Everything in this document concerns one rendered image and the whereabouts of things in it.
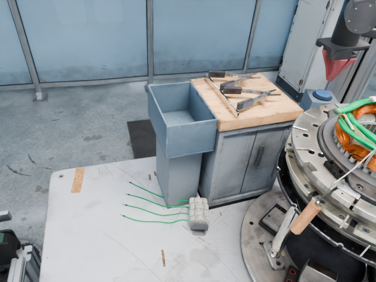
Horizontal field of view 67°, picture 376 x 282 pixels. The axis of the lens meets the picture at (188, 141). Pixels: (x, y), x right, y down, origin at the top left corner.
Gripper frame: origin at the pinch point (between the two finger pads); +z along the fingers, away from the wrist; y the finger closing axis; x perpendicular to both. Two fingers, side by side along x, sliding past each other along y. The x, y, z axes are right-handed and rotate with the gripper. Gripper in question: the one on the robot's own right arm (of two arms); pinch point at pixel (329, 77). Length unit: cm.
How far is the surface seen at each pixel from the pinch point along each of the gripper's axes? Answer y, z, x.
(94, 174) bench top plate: -62, 27, 9
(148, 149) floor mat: -35, 108, 102
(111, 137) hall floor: -60, 108, 124
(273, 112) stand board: -20.9, 0.6, -9.1
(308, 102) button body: -4.3, 6.3, -0.5
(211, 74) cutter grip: -29.5, -1.9, 5.9
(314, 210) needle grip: -27.7, 0.2, -33.0
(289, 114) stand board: -17.1, 1.5, -9.7
